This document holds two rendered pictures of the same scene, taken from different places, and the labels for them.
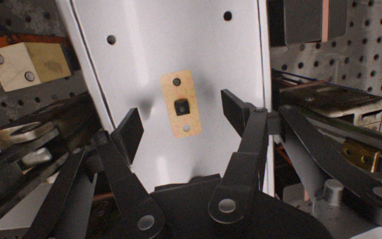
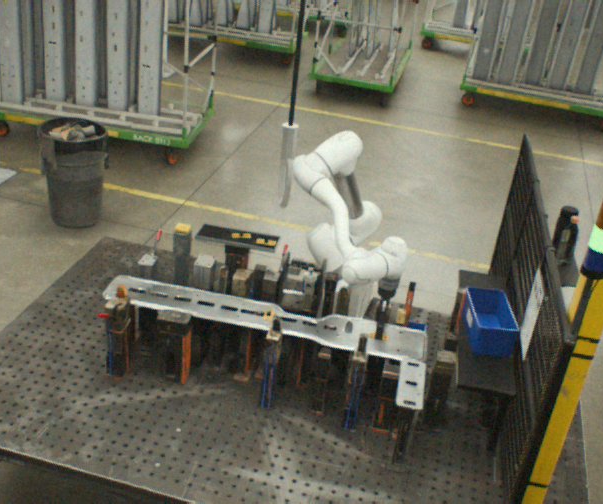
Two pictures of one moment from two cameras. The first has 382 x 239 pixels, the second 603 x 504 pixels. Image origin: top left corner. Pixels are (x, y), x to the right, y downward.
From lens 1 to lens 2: 3.11 m
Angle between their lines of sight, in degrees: 61
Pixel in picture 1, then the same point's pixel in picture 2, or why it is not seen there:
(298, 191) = (325, 352)
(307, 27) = (389, 368)
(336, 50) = (349, 467)
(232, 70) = (383, 347)
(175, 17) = (401, 342)
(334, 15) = (390, 375)
